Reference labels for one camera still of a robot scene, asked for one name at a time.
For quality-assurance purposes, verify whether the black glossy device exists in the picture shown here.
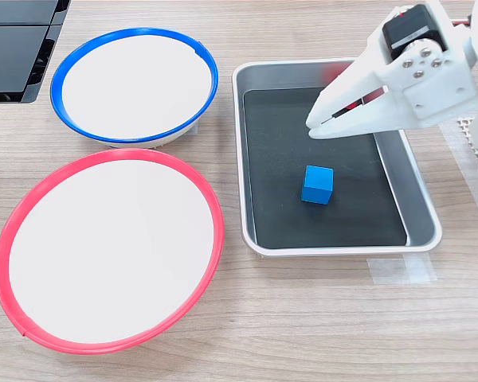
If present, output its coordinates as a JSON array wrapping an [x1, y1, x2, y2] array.
[[0, 0, 72, 105]]

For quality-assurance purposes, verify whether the long clear tape strip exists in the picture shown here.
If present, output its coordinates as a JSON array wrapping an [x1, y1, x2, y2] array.
[[437, 117, 478, 236]]

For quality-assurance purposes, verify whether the black tray mat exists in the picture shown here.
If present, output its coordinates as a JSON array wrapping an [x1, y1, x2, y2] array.
[[242, 87, 408, 250]]

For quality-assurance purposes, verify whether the short clear tape strip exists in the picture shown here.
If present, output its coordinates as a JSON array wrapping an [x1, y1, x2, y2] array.
[[366, 253, 437, 285]]

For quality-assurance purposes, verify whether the steel tray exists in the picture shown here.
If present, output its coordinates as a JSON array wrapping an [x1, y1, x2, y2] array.
[[231, 57, 443, 256]]

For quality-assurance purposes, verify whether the white plate with red rim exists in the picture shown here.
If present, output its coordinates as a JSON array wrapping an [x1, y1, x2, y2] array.
[[0, 148, 225, 356]]

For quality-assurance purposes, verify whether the white plate with blue rim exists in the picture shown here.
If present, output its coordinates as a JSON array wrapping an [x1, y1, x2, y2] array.
[[49, 26, 220, 150]]

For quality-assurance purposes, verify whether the small blue cube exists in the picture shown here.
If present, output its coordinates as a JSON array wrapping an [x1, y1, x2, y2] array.
[[300, 165, 335, 206]]

